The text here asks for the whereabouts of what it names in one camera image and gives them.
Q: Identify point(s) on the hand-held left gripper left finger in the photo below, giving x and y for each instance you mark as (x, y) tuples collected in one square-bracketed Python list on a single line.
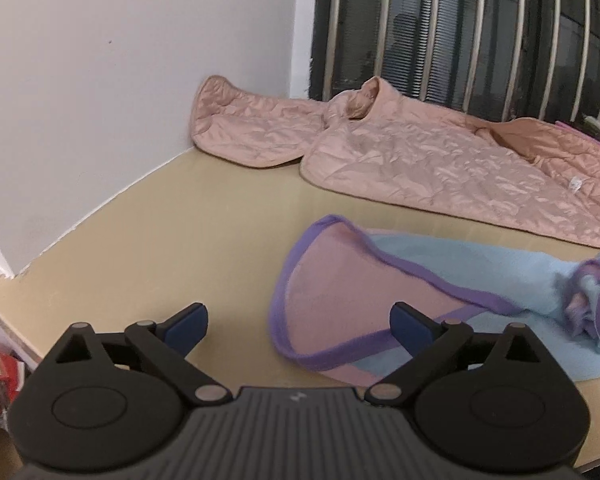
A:
[(185, 332)]

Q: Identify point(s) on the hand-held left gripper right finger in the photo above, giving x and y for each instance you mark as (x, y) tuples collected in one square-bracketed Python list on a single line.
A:
[(412, 330)]

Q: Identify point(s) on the pink blue purple-trimmed top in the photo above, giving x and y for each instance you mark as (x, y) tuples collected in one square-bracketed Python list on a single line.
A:
[(330, 300)]

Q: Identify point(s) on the pink quilted jacket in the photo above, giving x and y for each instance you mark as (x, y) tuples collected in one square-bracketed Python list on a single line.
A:
[(405, 160)]

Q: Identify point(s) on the dark glass window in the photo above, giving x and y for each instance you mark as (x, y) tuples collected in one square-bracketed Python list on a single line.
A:
[(410, 60)]

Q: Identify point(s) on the dark striped fabric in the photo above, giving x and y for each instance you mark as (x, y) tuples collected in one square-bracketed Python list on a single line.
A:
[(383, 25)]

